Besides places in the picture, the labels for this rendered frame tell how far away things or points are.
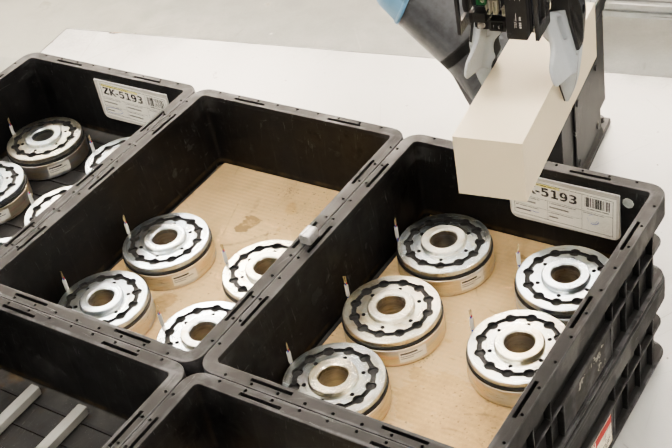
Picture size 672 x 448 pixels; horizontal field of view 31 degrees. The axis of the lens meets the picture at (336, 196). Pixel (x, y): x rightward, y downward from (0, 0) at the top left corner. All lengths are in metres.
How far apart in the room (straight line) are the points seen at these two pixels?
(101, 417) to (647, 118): 0.89
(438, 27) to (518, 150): 0.54
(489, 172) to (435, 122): 0.75
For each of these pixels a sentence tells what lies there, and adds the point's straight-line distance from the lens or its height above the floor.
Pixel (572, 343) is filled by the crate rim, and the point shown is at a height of 0.93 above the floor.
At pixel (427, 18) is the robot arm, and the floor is 0.95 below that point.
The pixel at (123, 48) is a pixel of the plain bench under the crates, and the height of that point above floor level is 0.70.
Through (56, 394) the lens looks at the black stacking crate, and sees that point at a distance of 1.30.
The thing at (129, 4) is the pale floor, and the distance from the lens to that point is 3.96.
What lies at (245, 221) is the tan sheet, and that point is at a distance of 1.44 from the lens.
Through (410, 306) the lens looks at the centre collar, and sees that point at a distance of 1.22.
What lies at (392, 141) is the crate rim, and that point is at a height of 0.93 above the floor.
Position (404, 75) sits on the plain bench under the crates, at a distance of 1.91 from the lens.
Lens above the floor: 1.68
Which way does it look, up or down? 36 degrees down
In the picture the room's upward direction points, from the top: 11 degrees counter-clockwise
